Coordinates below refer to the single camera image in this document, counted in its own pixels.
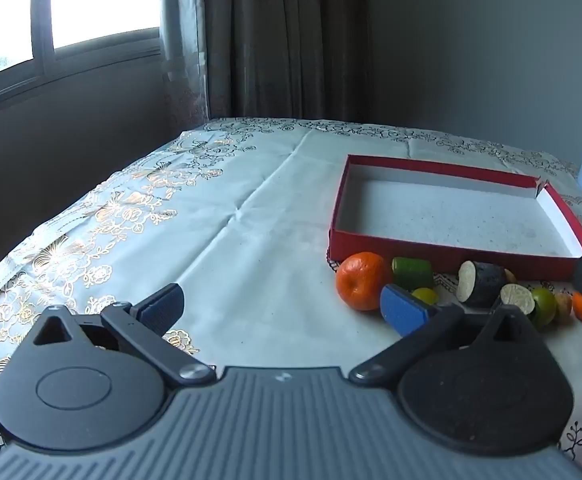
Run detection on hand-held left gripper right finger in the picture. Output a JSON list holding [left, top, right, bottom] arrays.
[[349, 283, 547, 388]]

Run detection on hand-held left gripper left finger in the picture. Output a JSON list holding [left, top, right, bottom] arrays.
[[31, 283, 217, 388]]

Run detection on small yellow-green lime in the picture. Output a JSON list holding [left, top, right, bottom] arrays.
[[411, 287, 439, 307]]

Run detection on green cucumber piece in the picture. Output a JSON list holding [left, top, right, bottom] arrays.
[[391, 256, 435, 291]]

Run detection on large orange tangerine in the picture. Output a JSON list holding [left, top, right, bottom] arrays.
[[335, 251, 393, 312]]

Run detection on large green citrus fruit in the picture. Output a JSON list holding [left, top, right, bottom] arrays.
[[527, 287, 558, 331]]

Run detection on cut eggplant piece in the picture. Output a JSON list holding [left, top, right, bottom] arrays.
[[491, 283, 537, 318], [457, 260, 507, 309]]

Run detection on red cardboard box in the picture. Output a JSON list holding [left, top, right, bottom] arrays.
[[327, 154, 582, 281]]

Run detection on sheer lace curtain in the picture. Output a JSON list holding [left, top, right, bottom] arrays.
[[160, 0, 209, 128]]

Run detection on dark brown curtain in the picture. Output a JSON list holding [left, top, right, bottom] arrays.
[[203, 0, 372, 123]]

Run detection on window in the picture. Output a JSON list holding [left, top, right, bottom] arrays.
[[0, 0, 164, 111]]

